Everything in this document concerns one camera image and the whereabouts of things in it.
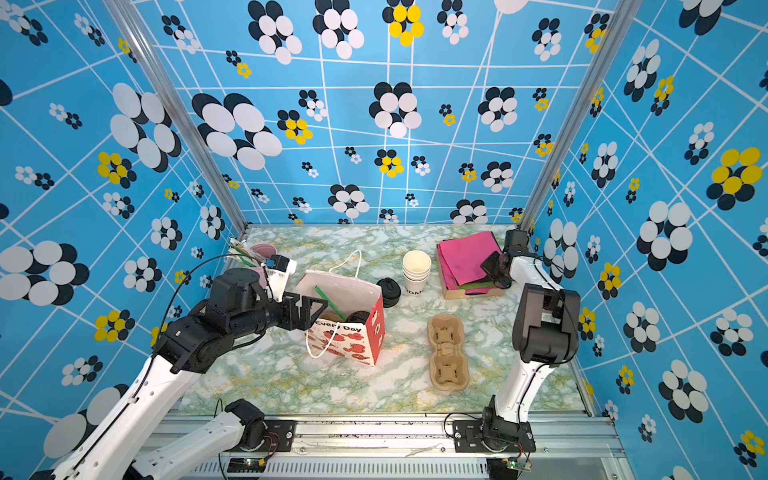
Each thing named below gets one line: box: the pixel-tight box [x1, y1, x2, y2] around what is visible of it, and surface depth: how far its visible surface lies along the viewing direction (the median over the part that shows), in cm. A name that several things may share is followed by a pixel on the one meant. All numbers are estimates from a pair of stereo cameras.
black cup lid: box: [345, 310, 370, 326], surface depth 81 cm
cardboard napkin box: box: [436, 244, 505, 299], surface depth 100 cm
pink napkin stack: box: [438, 231, 502, 295], surface depth 103 cm
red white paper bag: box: [295, 269, 386, 366], surface depth 77 cm
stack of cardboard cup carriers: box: [427, 314, 470, 391], surface depth 84 cm
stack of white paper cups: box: [402, 250, 432, 296], surface depth 93 cm
